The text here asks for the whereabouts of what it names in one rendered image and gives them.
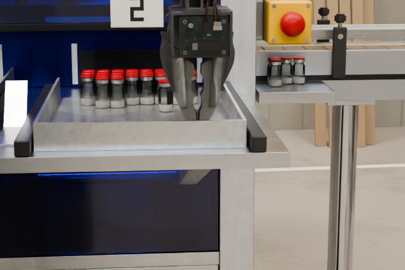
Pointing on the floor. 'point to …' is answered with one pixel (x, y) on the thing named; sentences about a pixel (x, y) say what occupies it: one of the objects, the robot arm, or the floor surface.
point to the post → (228, 213)
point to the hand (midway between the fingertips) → (197, 117)
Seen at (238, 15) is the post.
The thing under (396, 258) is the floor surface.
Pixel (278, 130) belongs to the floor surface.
